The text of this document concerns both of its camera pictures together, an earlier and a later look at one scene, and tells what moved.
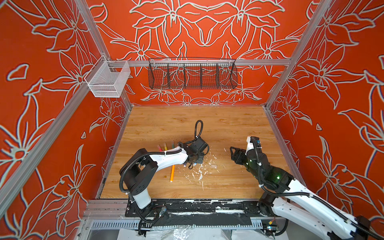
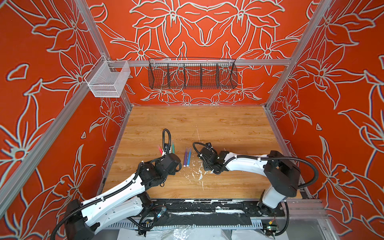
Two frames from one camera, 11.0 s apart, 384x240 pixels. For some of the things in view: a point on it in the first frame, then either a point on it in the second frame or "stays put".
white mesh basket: (110, 79) stays put
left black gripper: (200, 159) to (174, 171)
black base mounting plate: (186, 212) stays put
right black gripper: (238, 151) to (205, 168)
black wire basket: (192, 73) stays put
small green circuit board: (272, 227) stays put
